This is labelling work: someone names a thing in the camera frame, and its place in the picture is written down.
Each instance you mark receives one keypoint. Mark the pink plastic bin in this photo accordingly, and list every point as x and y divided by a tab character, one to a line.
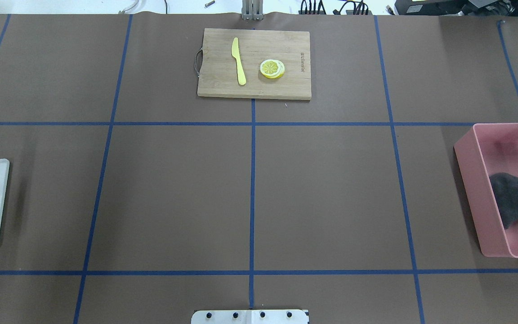
487	149

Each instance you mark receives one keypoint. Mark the yellow plastic knife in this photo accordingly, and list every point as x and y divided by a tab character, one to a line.
241	76

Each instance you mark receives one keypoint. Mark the grey metal bracket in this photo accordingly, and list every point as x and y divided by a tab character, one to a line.
252	10

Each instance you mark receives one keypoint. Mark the black equipment box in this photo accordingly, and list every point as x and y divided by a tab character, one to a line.
508	8

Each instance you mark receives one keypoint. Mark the metal base plate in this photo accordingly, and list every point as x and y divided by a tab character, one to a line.
277	316

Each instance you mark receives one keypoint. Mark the bamboo cutting board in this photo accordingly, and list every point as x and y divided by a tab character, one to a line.
218	73

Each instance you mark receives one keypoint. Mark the grey microfibre cloth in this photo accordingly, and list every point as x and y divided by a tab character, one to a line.
505	189

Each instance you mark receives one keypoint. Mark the yellow lemon slice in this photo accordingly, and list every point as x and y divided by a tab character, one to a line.
272	68

